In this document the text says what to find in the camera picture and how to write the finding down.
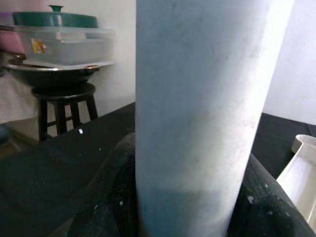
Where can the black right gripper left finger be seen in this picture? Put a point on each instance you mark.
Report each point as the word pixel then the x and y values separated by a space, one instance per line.
pixel 116 197

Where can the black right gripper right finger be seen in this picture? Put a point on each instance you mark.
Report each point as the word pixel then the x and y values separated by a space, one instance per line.
pixel 266 212

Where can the white plastic table leg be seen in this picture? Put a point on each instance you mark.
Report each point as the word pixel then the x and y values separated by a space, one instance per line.
pixel 197 98

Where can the white plastic children table top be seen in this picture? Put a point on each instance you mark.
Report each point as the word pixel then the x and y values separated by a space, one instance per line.
pixel 303 177

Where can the black tablecloth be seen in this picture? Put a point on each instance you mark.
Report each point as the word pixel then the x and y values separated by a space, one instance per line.
pixel 49 177

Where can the black round stool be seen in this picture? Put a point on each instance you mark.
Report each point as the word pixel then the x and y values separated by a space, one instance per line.
pixel 64 95

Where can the black wok pan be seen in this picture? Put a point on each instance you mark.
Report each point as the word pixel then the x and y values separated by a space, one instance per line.
pixel 56 77

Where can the cloth covered side table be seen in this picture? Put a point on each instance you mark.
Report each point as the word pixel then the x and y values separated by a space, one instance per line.
pixel 14 98

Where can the clear plastic storage bin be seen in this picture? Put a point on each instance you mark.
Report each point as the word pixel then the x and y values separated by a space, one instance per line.
pixel 74 47

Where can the green lid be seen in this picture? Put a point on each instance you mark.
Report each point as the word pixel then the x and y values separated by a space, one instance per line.
pixel 54 19

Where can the pink cloth bundle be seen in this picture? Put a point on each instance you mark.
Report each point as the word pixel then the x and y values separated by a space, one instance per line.
pixel 10 42

